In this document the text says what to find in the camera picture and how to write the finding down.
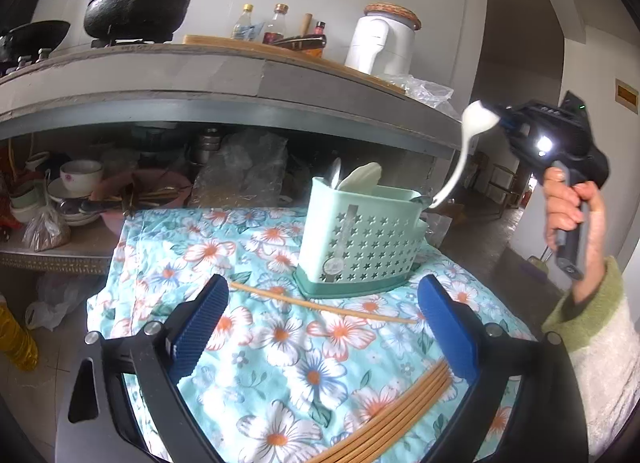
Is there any dark sauce bottle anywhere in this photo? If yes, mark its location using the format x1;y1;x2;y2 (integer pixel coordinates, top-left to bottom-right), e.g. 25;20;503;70
304;21;328;58

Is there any bag of brown food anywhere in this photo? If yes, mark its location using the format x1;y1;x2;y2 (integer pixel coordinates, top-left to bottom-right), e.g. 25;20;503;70
22;205;72;252

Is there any pink plastic basin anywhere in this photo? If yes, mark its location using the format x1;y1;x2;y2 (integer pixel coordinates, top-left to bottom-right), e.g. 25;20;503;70
92;168;193;236

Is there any stacked steel pot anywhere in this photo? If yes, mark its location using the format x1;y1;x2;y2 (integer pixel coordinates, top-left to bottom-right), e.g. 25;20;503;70
187;127;224;166

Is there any cardboard box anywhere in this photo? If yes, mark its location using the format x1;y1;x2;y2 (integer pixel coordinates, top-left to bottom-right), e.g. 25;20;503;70
425;200;471;246

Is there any person's right hand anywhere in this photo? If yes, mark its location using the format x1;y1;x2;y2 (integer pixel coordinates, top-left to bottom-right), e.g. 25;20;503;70
544;168;606;305

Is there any orange wall sign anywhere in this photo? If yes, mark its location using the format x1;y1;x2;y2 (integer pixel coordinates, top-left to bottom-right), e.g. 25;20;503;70
615;79;640;116

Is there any green star-cutout utensil holder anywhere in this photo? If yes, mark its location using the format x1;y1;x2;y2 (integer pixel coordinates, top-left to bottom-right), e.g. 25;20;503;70
294;175;428;300

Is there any crumpled clear plastic bag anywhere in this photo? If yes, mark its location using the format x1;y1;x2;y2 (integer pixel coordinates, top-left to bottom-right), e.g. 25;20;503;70
190;130;290;208

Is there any clear oil bottle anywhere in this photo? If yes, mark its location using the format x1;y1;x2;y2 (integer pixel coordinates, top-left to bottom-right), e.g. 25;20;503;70
231;4;257;41

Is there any purple broom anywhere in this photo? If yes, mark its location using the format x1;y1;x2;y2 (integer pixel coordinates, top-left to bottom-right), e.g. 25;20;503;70
525;253;553;278

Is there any white shopping bag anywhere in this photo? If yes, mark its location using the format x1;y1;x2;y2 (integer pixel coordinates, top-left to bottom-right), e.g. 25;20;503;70
25;273;98;333

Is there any person's right forearm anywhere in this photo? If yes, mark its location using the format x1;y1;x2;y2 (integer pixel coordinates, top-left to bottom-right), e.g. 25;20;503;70
542;257;640;459

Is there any white plastic spoon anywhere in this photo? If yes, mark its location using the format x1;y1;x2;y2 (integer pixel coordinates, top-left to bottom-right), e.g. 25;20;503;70
337;162;383;191
430;100;501;208

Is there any white electric appliance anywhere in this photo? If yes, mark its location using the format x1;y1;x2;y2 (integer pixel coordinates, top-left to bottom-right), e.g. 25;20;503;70
344;13;418;78

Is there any floral blue blanket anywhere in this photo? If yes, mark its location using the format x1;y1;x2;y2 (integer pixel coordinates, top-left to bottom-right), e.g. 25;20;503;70
87;205;546;463

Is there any single wooden chopstick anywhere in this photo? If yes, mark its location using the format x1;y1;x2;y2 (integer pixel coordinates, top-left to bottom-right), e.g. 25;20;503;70
231;282;417;325

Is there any wooden cutting board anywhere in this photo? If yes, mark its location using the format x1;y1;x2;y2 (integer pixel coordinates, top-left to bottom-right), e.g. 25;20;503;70
182;34;408;94

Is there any black wok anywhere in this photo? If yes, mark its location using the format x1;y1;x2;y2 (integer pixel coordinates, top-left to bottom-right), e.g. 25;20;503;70
0;20;72;61

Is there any white floral bowl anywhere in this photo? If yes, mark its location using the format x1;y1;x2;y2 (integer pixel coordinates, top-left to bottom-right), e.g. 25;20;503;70
60;159;104;197

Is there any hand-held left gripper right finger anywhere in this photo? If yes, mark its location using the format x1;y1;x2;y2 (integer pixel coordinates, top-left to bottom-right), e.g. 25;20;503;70
417;274;592;463

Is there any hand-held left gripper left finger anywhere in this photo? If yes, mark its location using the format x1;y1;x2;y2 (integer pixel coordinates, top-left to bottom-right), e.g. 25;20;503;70
54;274;230;463

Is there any yellow container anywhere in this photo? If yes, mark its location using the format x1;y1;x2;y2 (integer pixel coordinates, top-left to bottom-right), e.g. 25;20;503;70
0;300;40;372

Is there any bundle of wooden chopsticks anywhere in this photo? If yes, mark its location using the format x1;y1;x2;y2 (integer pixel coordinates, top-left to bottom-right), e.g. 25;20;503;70
317;360;453;463

